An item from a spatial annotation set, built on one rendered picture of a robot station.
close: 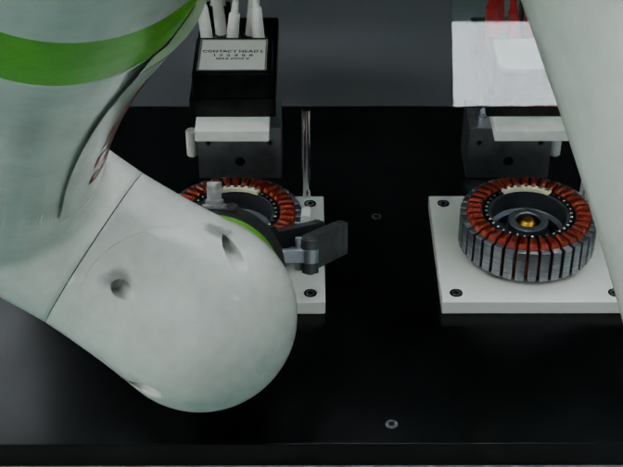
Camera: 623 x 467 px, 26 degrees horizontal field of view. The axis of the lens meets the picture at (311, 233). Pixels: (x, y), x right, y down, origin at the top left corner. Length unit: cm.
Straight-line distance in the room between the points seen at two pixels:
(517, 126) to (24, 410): 45
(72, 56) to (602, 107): 16
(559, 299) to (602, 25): 70
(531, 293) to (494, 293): 3
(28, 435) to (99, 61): 58
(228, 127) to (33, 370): 25
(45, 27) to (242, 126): 69
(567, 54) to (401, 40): 90
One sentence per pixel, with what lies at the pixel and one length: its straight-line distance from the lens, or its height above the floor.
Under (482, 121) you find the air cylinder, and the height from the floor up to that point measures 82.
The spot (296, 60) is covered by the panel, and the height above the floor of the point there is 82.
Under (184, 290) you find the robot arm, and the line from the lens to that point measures 72.
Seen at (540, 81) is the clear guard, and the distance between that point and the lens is 89.
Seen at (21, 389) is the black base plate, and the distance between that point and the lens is 103.
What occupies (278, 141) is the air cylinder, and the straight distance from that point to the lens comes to 121.
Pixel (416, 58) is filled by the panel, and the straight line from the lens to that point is 132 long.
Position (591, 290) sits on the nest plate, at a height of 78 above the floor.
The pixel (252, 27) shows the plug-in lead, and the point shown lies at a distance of 116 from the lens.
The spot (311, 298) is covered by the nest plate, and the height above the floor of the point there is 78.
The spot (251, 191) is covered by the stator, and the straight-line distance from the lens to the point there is 113.
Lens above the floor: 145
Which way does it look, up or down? 36 degrees down
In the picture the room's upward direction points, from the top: straight up
